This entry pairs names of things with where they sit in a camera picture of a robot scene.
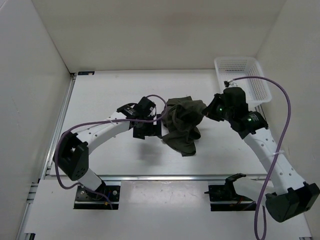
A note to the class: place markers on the olive green shorts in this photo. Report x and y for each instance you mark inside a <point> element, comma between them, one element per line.
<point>181,120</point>

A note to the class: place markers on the aluminium left side rail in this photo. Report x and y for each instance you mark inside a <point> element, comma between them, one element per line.
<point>46,161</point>

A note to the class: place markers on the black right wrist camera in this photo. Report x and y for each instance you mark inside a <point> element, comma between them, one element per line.
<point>235,97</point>

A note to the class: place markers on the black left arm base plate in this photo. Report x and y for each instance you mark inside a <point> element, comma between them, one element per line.
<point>85,200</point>

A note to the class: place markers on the aluminium right side rail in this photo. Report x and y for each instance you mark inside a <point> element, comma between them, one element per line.
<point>260,110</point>

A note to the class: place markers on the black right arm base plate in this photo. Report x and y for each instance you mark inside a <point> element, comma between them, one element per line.
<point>224,200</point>

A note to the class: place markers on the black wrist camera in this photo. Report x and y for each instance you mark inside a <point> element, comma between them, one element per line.
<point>235,97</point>
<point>145,107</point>

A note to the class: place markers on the white perforated plastic basket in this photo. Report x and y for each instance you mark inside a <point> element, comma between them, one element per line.
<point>256,90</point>

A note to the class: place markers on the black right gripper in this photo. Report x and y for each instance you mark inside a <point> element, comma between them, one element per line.
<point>209,111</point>

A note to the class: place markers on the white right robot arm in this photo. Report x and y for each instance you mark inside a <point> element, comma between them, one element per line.
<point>291,194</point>

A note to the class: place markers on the aluminium front table rail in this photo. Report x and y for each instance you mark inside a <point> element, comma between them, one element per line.
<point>208,177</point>

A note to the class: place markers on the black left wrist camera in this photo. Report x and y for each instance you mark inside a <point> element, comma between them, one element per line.
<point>145,107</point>

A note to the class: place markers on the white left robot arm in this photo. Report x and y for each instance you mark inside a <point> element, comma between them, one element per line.
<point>72,153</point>

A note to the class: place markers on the blue corner label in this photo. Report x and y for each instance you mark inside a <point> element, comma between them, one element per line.
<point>86,73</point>

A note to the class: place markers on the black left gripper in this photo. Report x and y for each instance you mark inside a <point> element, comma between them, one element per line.
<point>153,130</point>

